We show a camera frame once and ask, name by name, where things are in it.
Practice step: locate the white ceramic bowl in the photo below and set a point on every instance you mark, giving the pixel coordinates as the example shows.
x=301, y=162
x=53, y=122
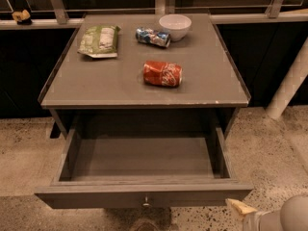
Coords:
x=177, y=25

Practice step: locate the grey top drawer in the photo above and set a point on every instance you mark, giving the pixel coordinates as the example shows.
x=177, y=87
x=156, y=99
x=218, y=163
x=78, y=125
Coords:
x=109, y=168

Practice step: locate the green snack bag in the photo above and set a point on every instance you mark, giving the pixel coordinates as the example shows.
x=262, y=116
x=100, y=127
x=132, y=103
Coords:
x=100, y=42

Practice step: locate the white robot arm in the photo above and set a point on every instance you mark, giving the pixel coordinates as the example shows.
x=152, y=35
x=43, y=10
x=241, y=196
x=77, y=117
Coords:
x=293, y=215

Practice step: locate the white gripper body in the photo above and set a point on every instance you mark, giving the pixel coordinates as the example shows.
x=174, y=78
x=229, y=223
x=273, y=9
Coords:
x=251, y=221

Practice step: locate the crushed red cola can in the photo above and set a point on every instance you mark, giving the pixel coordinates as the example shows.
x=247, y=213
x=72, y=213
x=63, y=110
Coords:
x=163, y=74

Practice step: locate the crushed blue soda can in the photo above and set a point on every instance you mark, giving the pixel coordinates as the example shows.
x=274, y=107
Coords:
x=154, y=37

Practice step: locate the metal window railing frame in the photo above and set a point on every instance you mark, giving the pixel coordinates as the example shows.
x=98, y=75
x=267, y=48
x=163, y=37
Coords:
x=71, y=13

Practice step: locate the small yellow black object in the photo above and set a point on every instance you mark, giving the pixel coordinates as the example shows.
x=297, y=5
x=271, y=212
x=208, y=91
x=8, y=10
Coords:
x=23, y=17

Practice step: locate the metal drawer knob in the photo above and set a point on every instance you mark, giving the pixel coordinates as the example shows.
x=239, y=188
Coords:
x=146, y=203

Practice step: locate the grey wooden drawer cabinet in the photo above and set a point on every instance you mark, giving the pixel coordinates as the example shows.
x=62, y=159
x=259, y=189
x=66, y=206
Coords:
x=210, y=78

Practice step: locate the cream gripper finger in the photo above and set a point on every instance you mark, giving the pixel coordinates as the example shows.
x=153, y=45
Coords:
x=239, y=207

